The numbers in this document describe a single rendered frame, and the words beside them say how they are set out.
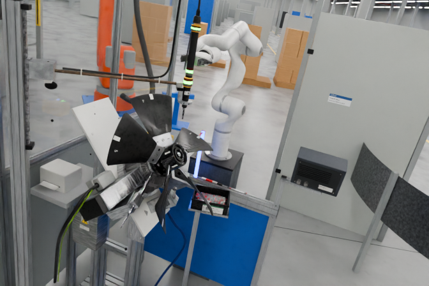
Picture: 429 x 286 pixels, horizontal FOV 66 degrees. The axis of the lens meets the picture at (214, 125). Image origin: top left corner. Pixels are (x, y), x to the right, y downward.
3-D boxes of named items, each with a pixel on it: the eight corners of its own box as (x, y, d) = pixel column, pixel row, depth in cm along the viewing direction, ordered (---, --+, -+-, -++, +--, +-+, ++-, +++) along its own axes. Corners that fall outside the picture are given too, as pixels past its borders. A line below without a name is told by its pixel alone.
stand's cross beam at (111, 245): (100, 246, 186) (101, 240, 184) (105, 242, 189) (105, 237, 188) (129, 259, 181) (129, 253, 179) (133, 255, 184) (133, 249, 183)
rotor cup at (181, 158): (159, 181, 157) (181, 172, 151) (145, 154, 156) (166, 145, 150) (173, 169, 170) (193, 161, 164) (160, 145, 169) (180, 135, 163)
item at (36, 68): (25, 80, 135) (25, 59, 132) (30, 75, 141) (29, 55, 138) (53, 82, 138) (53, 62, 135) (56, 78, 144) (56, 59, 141)
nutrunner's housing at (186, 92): (180, 108, 158) (195, 8, 142) (179, 105, 162) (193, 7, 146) (188, 109, 159) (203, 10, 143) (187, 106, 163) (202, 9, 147)
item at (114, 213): (112, 220, 145) (105, 212, 143) (121, 206, 152) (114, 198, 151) (134, 212, 139) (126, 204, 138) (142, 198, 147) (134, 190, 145)
